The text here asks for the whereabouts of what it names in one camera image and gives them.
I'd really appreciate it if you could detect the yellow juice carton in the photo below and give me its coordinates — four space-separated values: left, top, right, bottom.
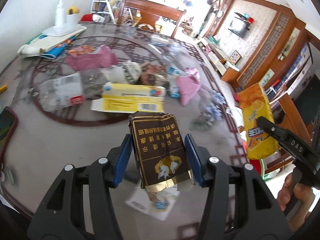
236 82 281 160

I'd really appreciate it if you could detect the brown cigarette pack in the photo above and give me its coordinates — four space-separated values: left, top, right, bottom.
129 112 193 193

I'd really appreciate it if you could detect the crushed clear plastic bottle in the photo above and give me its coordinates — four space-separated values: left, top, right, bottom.
39 69 108 112

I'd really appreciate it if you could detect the yellow medicine box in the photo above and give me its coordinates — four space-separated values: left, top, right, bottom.
91 82 167 114

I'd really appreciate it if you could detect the pink plastic bag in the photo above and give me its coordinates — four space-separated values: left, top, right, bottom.
176 68 201 106

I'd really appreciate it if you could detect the light blue snack wrapper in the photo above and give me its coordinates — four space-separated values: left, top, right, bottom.
167 67 185 98

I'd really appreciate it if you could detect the newspaper ball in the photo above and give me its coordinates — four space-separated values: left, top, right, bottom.
139 62 168 86

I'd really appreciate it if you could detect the orange snack bag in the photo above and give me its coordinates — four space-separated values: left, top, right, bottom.
67 45 97 57

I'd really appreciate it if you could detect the person's right hand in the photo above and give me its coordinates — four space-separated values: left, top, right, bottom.
277 173 315 232

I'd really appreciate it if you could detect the wooden chair beside table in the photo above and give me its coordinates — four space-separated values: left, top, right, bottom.
265 92 311 174

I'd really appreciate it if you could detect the red bin with green rim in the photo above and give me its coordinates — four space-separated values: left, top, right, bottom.
248 159 265 180

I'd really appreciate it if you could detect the white milk carton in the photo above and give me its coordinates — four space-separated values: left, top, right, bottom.
125 186 180 221

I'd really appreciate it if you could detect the red cased smartphone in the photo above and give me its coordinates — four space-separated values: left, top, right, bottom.
0 106 19 163

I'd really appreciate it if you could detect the low wooden tv cabinet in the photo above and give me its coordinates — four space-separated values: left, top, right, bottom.
197 38 239 84

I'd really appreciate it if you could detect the white printed paper bag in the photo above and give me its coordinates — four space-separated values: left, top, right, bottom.
100 61 142 85

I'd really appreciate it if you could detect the magenta foil snack bag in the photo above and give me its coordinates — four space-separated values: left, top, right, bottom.
66 45 119 72

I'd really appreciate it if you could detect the stack of books and papers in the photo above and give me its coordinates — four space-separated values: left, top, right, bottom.
17 26 87 60

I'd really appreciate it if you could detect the white desk lamp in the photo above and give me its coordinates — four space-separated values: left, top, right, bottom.
42 0 87 37

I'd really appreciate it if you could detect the wooden chair across table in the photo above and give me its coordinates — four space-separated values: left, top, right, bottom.
118 0 187 38

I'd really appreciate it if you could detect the wall mounted television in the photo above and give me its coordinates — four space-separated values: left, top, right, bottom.
228 17 250 38

